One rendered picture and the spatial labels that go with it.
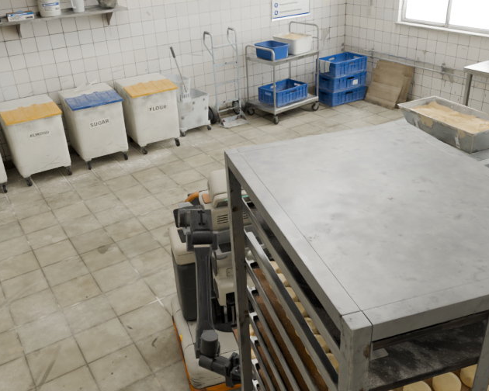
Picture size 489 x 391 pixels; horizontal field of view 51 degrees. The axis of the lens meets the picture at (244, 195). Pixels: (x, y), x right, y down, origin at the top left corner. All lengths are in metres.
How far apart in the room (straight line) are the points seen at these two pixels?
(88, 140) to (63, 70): 0.89
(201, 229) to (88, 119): 3.90
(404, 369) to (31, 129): 4.95
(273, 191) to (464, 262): 0.38
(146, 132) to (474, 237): 5.19
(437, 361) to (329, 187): 0.37
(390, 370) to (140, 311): 2.88
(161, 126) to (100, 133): 0.70
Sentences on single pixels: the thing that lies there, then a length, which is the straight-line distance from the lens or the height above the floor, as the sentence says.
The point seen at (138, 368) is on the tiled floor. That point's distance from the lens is 3.24.
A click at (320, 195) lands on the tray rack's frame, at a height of 1.82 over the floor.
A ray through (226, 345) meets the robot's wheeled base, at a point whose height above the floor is 0.28.
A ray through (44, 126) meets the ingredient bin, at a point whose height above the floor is 0.60.
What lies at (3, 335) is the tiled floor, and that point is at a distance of 3.78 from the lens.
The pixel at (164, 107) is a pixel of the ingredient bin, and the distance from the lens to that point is 5.87.
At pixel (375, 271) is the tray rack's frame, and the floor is 1.82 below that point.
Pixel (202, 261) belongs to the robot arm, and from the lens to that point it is 1.81.
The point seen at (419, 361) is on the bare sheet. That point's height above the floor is 1.67.
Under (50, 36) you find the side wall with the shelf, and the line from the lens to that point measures 6.04.
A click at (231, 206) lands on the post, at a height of 1.68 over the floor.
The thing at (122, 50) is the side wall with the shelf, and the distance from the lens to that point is 6.28.
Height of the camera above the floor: 2.28
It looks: 28 degrees down
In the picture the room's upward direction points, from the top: 3 degrees counter-clockwise
